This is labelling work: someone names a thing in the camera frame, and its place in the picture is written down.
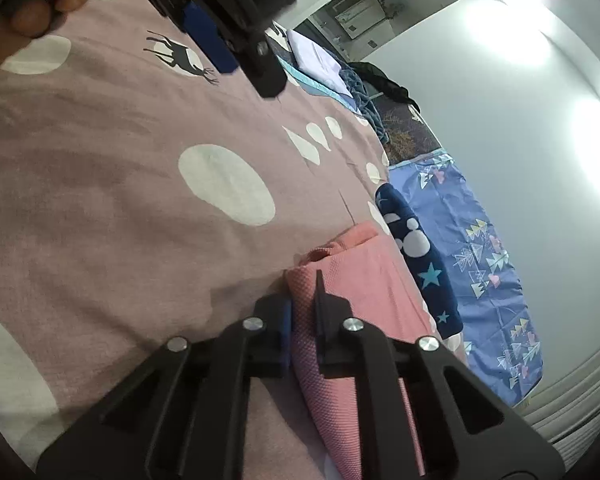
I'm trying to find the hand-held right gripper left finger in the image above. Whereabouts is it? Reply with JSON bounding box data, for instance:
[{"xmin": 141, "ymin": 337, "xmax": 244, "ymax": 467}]
[{"xmin": 36, "ymin": 294, "xmax": 294, "ymax": 480}]

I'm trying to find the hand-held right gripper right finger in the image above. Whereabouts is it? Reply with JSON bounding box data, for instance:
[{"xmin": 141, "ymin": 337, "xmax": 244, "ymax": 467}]
[{"xmin": 314, "ymin": 270, "xmax": 566, "ymax": 480}]

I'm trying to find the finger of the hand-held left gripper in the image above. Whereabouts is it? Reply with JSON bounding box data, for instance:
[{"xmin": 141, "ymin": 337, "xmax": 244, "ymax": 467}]
[
  {"xmin": 240, "ymin": 27, "xmax": 287, "ymax": 100},
  {"xmin": 182, "ymin": 0, "xmax": 241, "ymax": 75}
]

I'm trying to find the pink long-sleeved shirt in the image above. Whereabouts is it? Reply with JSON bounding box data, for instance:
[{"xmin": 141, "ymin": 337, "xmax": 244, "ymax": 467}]
[{"xmin": 284, "ymin": 221, "xmax": 438, "ymax": 480}]

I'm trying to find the person's left hand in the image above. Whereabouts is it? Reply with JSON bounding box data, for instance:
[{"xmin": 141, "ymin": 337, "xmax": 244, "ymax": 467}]
[{"xmin": 0, "ymin": 0, "xmax": 97, "ymax": 77}]

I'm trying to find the light blue patterned sheet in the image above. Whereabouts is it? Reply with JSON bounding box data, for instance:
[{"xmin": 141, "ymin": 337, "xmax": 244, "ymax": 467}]
[{"xmin": 280, "ymin": 55, "xmax": 361, "ymax": 111}]

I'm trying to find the white folded cloth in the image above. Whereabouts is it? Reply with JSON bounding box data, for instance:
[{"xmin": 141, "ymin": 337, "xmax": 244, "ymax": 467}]
[{"xmin": 286, "ymin": 27, "xmax": 353, "ymax": 96}]

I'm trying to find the blue-grey knitted blanket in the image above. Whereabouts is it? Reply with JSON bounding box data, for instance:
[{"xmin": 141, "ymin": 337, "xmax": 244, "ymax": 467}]
[{"xmin": 340, "ymin": 62, "xmax": 396, "ymax": 146}]

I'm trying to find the navy star-print cloth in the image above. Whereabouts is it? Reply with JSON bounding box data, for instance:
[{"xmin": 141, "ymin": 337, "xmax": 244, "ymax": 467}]
[{"xmin": 375, "ymin": 182, "xmax": 463, "ymax": 341}]

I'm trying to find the black cloth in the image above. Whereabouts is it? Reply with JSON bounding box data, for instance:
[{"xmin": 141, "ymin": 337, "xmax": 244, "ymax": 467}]
[{"xmin": 347, "ymin": 60, "xmax": 421, "ymax": 111}]

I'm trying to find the white shelf alcove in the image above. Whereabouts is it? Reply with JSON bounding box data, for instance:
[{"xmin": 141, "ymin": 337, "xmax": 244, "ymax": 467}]
[{"xmin": 280, "ymin": 0, "xmax": 468, "ymax": 61}]

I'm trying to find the dark tree-print pillow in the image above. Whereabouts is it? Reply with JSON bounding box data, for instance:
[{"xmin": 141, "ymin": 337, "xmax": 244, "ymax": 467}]
[{"xmin": 375, "ymin": 105, "xmax": 443, "ymax": 166}]

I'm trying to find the blue tree-print sheet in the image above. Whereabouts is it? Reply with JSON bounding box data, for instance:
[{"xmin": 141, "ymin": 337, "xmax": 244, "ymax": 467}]
[{"xmin": 387, "ymin": 152, "xmax": 543, "ymax": 407}]

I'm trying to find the polka dot deer blanket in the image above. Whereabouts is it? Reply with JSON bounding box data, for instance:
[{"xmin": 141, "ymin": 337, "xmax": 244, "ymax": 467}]
[{"xmin": 0, "ymin": 0, "xmax": 441, "ymax": 480}]

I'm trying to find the beige pleated curtain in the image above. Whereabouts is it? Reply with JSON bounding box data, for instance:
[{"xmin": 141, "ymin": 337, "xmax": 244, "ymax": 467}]
[{"xmin": 520, "ymin": 340, "xmax": 600, "ymax": 441}]

